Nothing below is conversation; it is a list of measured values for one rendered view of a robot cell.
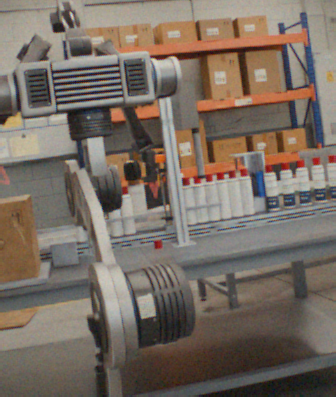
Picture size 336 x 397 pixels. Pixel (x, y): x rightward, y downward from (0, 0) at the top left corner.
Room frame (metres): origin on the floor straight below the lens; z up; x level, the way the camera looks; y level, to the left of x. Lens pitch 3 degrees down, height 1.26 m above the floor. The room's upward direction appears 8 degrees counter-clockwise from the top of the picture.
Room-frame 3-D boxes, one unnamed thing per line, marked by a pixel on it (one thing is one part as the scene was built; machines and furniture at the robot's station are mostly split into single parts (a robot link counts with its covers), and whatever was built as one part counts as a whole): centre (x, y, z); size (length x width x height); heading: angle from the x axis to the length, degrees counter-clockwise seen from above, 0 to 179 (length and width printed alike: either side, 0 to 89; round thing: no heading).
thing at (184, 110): (2.37, -0.09, 1.38); 0.17 x 0.10 x 0.19; 154
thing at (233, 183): (2.49, -0.28, 0.98); 0.05 x 0.05 x 0.20
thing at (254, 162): (2.59, -0.37, 1.01); 0.14 x 0.13 x 0.26; 99
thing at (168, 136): (2.30, -0.03, 1.16); 0.04 x 0.04 x 0.67; 9
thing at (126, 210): (2.41, 0.18, 0.98); 0.05 x 0.05 x 0.20
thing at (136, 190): (2.70, 0.15, 1.03); 0.09 x 0.09 x 0.30
